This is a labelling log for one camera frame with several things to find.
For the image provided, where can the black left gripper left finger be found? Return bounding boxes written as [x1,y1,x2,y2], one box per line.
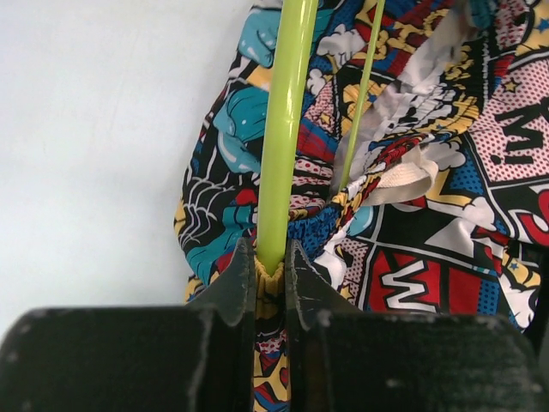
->
[1,239,256,411]

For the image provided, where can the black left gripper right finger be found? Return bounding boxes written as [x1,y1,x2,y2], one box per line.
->
[285,240,548,411]

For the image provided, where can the comic print shorts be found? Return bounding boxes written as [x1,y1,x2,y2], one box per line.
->
[174,1,548,411]

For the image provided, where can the lime green hanger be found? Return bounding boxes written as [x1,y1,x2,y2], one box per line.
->
[256,0,387,276]

